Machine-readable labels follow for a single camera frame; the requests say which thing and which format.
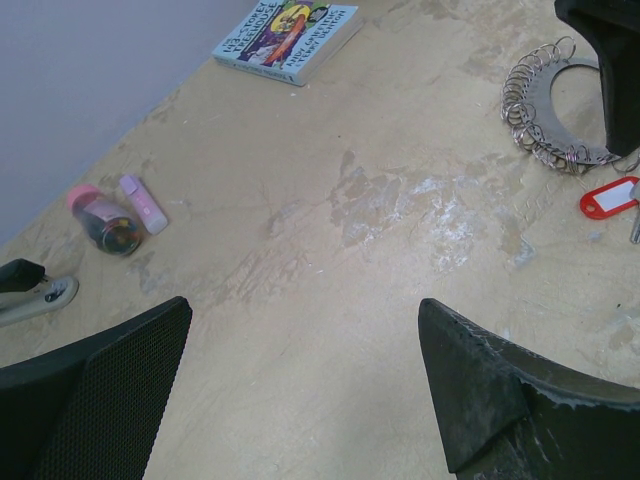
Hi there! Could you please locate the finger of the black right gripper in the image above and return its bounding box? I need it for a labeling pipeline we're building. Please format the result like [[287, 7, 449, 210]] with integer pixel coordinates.
[[554, 0, 639, 156]]

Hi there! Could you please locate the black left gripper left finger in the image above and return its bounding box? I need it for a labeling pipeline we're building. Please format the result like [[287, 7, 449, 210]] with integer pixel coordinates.
[[1, 297, 193, 479]]

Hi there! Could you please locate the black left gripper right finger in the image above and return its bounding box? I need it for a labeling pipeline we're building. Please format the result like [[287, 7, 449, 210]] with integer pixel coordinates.
[[418, 298, 639, 479]]

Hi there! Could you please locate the metal keyring organizer with rings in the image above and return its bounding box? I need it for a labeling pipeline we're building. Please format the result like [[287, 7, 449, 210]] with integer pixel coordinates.
[[500, 36, 639, 176]]

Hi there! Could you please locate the red key tag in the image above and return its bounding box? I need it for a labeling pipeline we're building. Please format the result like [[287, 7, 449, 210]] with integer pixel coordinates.
[[579, 176, 639, 220]]

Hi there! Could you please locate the grey black stapler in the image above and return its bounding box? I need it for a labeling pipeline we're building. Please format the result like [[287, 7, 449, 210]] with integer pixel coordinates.
[[1, 258, 79, 327]]

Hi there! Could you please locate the pink capped bottle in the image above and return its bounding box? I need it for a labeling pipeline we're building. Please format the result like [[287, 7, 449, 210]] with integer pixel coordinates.
[[66, 184, 142, 256]]

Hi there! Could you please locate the pink highlighter marker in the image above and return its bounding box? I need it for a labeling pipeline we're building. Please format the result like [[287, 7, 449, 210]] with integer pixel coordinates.
[[119, 175, 169, 235]]

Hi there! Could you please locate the treehouse paperback book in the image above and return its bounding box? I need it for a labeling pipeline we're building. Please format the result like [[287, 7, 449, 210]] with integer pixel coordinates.
[[212, 1, 364, 86]]

